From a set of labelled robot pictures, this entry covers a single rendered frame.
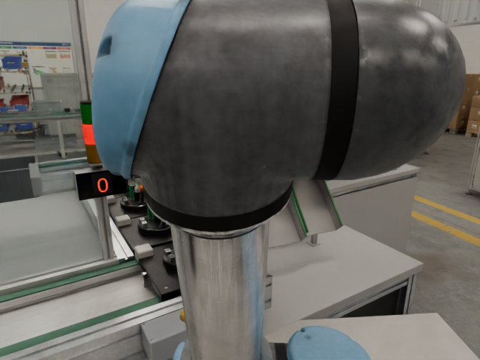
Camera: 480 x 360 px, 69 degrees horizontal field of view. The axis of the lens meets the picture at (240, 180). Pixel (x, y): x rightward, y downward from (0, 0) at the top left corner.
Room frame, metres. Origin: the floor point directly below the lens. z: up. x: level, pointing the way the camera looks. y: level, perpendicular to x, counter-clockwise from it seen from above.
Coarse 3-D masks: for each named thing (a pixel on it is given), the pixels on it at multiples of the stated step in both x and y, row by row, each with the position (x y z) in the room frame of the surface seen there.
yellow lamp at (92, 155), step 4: (88, 144) 0.88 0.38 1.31; (92, 144) 0.88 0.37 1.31; (88, 148) 0.88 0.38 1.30; (92, 148) 0.87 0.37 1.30; (88, 152) 0.88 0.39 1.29; (92, 152) 0.87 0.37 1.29; (96, 152) 0.87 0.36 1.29; (88, 156) 0.88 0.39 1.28; (92, 156) 0.87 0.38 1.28; (96, 156) 0.87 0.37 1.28; (88, 160) 0.88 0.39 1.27; (92, 160) 0.87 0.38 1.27; (96, 160) 0.87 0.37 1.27; (100, 160) 0.88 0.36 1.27
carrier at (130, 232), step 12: (120, 216) 1.15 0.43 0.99; (144, 216) 1.20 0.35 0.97; (156, 216) 1.10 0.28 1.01; (120, 228) 1.10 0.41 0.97; (132, 228) 1.10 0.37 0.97; (144, 228) 1.06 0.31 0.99; (156, 228) 1.06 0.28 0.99; (168, 228) 1.06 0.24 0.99; (132, 240) 1.01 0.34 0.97; (144, 240) 1.01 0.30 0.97; (156, 240) 1.01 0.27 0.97; (168, 240) 1.01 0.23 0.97; (132, 252) 0.96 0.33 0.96
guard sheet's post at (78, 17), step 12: (72, 0) 0.91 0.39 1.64; (72, 12) 0.91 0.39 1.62; (72, 24) 0.91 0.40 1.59; (84, 24) 0.92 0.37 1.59; (84, 36) 0.92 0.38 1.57; (84, 48) 0.91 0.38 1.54; (84, 60) 0.92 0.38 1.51; (84, 72) 0.92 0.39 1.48; (84, 84) 0.91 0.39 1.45; (84, 96) 0.91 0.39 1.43; (96, 204) 0.91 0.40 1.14; (108, 216) 0.92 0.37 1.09; (108, 228) 0.92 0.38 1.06; (108, 240) 0.91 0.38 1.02; (108, 252) 0.92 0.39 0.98
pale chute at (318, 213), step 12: (300, 180) 1.15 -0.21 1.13; (312, 180) 1.16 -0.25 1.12; (324, 180) 1.13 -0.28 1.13; (300, 192) 1.11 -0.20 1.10; (312, 192) 1.13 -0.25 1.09; (324, 192) 1.12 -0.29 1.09; (300, 204) 1.08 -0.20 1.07; (312, 204) 1.09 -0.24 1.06; (324, 204) 1.10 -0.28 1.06; (312, 216) 1.06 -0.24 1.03; (324, 216) 1.07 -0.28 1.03; (336, 216) 1.05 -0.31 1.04; (312, 228) 1.03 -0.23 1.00; (324, 228) 1.04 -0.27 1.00; (336, 228) 1.04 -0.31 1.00
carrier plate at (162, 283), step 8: (152, 248) 0.96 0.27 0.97; (160, 248) 0.96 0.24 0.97; (152, 256) 0.91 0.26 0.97; (160, 256) 0.91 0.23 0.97; (144, 264) 0.87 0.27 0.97; (152, 264) 0.87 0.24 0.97; (160, 264) 0.87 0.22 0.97; (152, 272) 0.83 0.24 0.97; (160, 272) 0.83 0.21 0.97; (168, 272) 0.83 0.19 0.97; (152, 280) 0.79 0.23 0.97; (160, 280) 0.79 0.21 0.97; (168, 280) 0.79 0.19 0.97; (176, 280) 0.79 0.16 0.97; (160, 288) 0.76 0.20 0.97; (168, 288) 0.76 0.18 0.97; (176, 288) 0.76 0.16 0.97; (160, 296) 0.74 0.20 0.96; (168, 296) 0.74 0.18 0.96
